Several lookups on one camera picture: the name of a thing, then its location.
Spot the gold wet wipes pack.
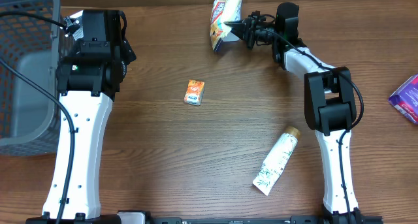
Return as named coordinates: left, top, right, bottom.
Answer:
left=210, top=0, right=242, bottom=52

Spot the red purple snack packet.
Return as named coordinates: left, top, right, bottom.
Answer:
left=388, top=75, right=418, bottom=125

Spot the white floral tube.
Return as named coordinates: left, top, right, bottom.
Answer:
left=253, top=126, right=300, bottom=196

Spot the white barcode scanner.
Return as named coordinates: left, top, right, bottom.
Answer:
left=221, top=32, right=240, bottom=42

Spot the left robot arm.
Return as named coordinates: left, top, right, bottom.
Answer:
left=27, top=10, right=144, bottom=223

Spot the grey plastic mesh basket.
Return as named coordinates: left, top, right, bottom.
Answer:
left=1, top=0, right=73, bottom=156

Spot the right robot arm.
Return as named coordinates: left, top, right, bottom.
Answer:
left=226, top=2, right=364, bottom=223

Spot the small orange box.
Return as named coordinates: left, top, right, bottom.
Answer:
left=184, top=80, right=205, bottom=106

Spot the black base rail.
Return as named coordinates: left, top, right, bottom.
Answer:
left=96, top=210, right=385, bottom=224

